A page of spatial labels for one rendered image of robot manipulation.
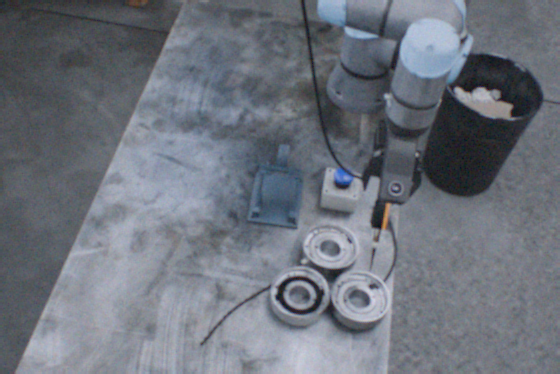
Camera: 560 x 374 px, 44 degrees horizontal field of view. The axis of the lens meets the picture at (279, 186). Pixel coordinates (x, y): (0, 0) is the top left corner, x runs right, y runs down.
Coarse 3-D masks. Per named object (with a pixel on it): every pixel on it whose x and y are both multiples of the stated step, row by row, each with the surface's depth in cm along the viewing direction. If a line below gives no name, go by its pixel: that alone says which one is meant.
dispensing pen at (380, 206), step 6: (378, 204) 117; (384, 204) 117; (378, 210) 117; (384, 210) 117; (372, 216) 120; (378, 216) 118; (372, 222) 119; (378, 222) 118; (378, 228) 118; (378, 234) 120; (378, 240) 120; (372, 246) 121; (372, 252) 121; (372, 258) 122
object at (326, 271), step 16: (320, 224) 132; (336, 224) 132; (304, 240) 129; (320, 240) 131; (336, 240) 131; (352, 240) 131; (304, 256) 128; (320, 256) 128; (336, 256) 128; (352, 256) 129; (320, 272) 127; (336, 272) 127
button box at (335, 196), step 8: (328, 168) 141; (328, 176) 139; (328, 184) 138; (336, 184) 138; (352, 184) 138; (328, 192) 136; (336, 192) 137; (344, 192) 137; (352, 192) 137; (328, 200) 138; (336, 200) 137; (344, 200) 137; (352, 200) 136; (328, 208) 139; (336, 208) 139; (344, 208) 139; (352, 208) 138
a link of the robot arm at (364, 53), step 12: (348, 36) 149; (360, 36) 146; (372, 36) 144; (348, 48) 151; (360, 48) 148; (372, 48) 147; (384, 48) 146; (396, 48) 145; (348, 60) 152; (360, 60) 150; (372, 60) 149; (384, 60) 148; (396, 60) 147; (360, 72) 152; (372, 72) 152
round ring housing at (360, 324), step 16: (352, 272) 125; (368, 272) 125; (336, 288) 124; (352, 288) 124; (368, 288) 124; (384, 288) 124; (336, 304) 121; (368, 304) 125; (384, 304) 123; (352, 320) 119; (368, 320) 119
